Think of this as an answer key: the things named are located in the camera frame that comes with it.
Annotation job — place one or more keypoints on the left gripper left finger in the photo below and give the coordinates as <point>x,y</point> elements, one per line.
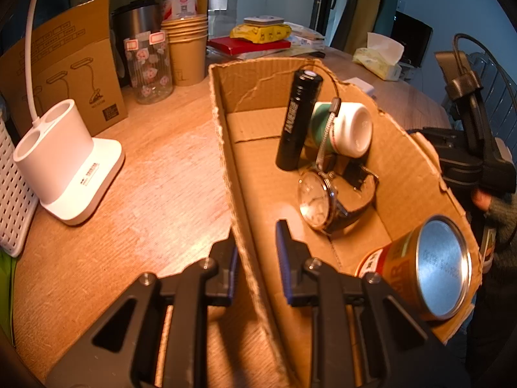
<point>154,324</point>

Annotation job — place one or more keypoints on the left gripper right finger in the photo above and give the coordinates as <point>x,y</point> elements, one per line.
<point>363,333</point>

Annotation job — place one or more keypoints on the orange tin can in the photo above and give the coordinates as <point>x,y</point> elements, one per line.
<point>429,267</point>

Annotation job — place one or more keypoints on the white pill bottle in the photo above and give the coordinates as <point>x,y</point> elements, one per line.
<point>351,133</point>

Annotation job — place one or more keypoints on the white power adapter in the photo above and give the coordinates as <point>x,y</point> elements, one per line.
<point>366,87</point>

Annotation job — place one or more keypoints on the wristwatch with black strap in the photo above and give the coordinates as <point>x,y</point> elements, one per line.
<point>319,204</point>

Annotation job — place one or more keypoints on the cardboard box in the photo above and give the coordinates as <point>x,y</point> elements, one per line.
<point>250,101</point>

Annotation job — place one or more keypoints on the person's right hand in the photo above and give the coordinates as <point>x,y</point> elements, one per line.
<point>481,199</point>

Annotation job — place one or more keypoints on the grey headboard bed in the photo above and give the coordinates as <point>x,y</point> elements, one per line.
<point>498,101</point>

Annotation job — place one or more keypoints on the black television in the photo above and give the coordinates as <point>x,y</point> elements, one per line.
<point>414,35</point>

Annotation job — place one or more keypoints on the tissue pack with tissue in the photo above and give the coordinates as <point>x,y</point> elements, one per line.
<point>381,56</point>

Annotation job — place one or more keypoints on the white desk lamp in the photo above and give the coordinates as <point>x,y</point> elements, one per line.
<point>69,170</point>

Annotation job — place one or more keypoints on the black scissors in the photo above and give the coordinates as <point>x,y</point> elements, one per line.
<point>318,54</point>

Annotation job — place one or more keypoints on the white perforated plastic basket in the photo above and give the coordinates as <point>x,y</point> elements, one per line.
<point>18,202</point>

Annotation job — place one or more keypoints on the white small boxes pile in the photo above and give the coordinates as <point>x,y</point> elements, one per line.
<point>305,37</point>

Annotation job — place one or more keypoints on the floral glass jar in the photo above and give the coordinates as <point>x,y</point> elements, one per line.
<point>149,66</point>

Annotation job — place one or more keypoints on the yellow wet wipes pack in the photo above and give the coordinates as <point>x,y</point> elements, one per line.
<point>261,34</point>

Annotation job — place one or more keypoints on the grey case on wipes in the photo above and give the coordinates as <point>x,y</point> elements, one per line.
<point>264,20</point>

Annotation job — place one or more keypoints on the stack of paper cups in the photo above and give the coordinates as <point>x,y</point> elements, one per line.
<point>187,39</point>

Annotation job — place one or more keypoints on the brown lamp packaging box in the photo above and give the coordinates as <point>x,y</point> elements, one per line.
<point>72,59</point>

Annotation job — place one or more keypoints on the stainless steel thermos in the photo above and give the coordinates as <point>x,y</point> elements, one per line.
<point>126,22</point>

